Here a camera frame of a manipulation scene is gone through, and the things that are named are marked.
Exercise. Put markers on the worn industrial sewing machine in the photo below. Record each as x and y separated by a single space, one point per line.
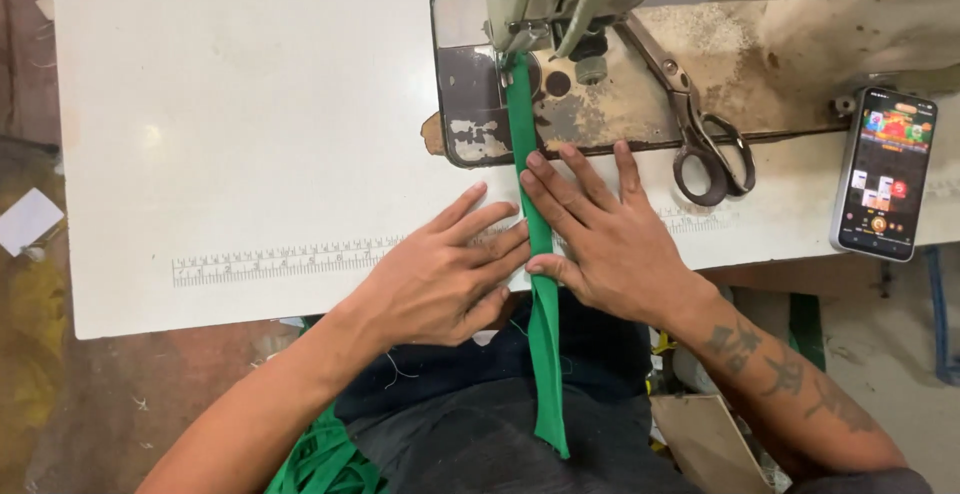
600 104

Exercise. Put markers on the large metal tailor scissors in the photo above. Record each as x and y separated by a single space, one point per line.
679 81

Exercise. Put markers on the person's dark blue shirt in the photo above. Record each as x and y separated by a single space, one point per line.
465 370

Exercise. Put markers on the smartphone with lit screen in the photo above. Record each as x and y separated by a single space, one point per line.
885 179

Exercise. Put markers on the person's grey trousers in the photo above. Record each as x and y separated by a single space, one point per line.
465 449

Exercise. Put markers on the white paper piece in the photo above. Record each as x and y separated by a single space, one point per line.
26 220

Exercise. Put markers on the green cloth piece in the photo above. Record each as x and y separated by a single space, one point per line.
806 329

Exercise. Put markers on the yellow cloth heap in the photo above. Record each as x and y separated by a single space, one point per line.
34 329

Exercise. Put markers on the printed ruler strip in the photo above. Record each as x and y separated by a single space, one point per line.
285 261

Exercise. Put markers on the heap of green fabric strips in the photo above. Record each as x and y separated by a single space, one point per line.
322 464

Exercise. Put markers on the brown cardboard piece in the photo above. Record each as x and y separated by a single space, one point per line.
705 445

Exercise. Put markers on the person's left hand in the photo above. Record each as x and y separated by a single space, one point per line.
427 291

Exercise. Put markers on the person's right hand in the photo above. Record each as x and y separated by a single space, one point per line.
622 254

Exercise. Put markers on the green fabric strip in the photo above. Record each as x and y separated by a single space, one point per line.
540 233

